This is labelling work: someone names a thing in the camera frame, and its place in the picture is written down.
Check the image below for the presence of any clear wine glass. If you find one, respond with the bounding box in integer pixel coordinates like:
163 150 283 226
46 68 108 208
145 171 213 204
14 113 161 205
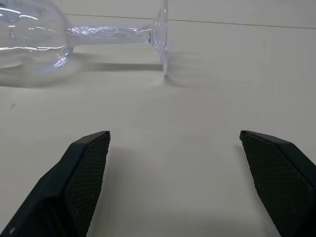
0 0 170 87

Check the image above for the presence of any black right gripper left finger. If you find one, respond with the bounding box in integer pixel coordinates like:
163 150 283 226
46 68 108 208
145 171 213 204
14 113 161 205
0 130 111 237

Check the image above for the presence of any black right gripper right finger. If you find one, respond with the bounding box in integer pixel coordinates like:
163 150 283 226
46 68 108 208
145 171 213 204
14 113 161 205
239 130 316 237

